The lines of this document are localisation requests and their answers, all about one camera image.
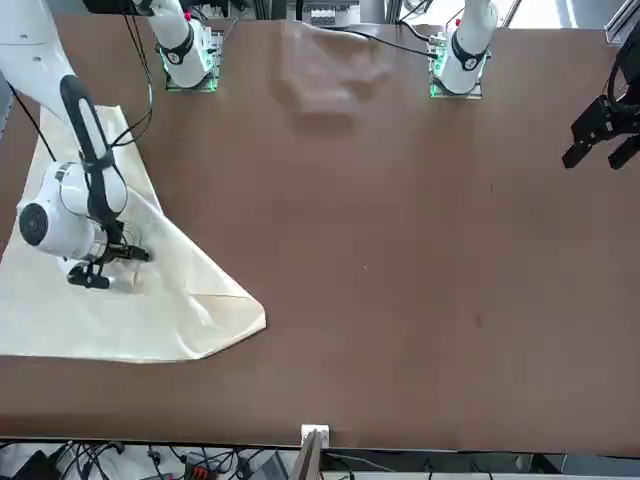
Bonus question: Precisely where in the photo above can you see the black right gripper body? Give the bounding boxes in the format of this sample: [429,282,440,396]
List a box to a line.
[97,223,127,266]

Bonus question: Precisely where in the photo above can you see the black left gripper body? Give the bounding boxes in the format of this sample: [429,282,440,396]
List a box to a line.
[571,92,640,147]

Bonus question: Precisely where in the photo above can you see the cream tablecloth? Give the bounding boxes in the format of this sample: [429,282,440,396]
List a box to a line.
[0,103,268,364]

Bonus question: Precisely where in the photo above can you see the red black plug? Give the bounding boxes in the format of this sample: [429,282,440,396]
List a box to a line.
[180,451,222,480]

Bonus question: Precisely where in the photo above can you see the large black power adapter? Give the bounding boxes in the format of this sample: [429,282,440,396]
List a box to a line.
[10,448,62,480]

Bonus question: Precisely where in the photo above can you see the white breaker block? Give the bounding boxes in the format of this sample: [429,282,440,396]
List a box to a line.
[308,0,352,27]

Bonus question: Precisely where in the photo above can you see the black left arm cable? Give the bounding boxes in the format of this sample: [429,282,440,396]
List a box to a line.
[606,29,640,109]

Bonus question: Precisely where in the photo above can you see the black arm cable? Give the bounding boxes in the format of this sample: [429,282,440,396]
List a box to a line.
[606,29,640,109]
[4,0,155,251]

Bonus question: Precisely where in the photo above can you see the aluminium corner post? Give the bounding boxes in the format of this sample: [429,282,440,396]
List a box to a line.
[603,0,640,45]

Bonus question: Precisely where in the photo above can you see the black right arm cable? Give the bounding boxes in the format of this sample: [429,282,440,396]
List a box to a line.
[4,0,155,251]

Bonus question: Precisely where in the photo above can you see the black base power cable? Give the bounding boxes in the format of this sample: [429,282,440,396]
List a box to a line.
[319,27,437,56]

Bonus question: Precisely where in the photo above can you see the white post bracket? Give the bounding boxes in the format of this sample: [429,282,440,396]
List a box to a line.
[300,423,332,448]

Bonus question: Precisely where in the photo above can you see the aluminium extrusion post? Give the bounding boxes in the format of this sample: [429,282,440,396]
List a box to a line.
[291,428,325,480]

